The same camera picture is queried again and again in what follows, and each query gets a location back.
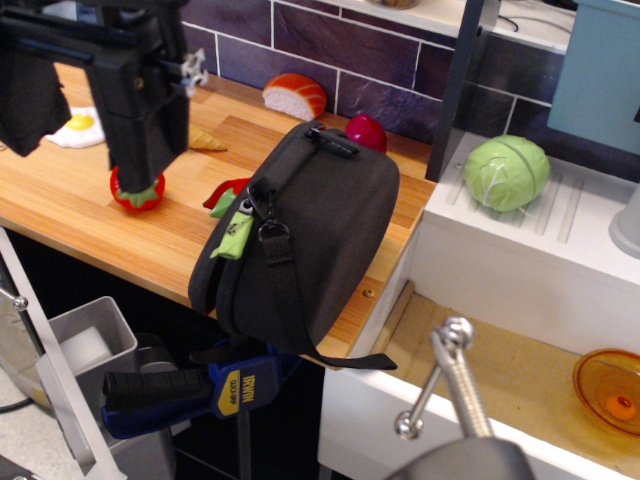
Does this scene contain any toy green cabbage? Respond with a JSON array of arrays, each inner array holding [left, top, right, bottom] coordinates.
[[464, 135, 551, 213]]

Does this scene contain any black zipper bag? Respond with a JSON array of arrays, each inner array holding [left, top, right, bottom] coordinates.
[[188, 121, 400, 370]]

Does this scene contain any black vertical post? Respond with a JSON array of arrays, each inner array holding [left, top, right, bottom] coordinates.
[[425, 0, 501, 182]]

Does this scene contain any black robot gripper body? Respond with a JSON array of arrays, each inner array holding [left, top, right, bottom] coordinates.
[[1, 1, 207, 167]]

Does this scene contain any green zipper pull tab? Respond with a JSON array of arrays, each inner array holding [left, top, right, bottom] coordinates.
[[209, 209, 254, 260]]

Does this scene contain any grey plastic bin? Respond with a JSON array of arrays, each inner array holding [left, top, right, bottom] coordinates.
[[47, 297, 177, 479]]

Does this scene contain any toy red apple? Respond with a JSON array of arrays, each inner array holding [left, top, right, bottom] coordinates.
[[345, 114, 387, 154]]

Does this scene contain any orange plastic bowl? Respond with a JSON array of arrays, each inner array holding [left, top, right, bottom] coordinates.
[[573, 349, 639, 440]]

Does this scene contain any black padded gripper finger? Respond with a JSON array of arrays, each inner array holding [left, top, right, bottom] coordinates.
[[1, 49, 71, 157], [114, 95, 190, 193]]

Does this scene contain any toy salmon sushi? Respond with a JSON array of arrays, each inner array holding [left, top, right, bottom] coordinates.
[[262, 73, 328, 121]]

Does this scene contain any toy red chili pepper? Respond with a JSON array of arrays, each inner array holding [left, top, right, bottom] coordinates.
[[203, 178, 249, 219]]

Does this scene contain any teal blue box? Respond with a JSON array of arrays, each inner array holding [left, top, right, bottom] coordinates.
[[548, 1, 639, 154]]

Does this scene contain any white toy sink unit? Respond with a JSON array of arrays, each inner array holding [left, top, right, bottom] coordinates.
[[318, 134, 639, 479]]

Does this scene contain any toy fried egg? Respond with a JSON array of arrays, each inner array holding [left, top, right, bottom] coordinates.
[[45, 106, 105, 149]]

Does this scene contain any grey metal cup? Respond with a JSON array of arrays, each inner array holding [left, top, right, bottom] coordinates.
[[609, 185, 640, 259]]

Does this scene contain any grey metal frame bar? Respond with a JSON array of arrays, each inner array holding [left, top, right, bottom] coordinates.
[[1, 231, 126, 479]]

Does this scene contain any toy red tomato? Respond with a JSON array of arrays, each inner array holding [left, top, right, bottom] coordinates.
[[110, 167, 166, 211]]

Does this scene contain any blue Irwin bar clamp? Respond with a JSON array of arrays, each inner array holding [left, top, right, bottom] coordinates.
[[101, 337, 304, 480]]

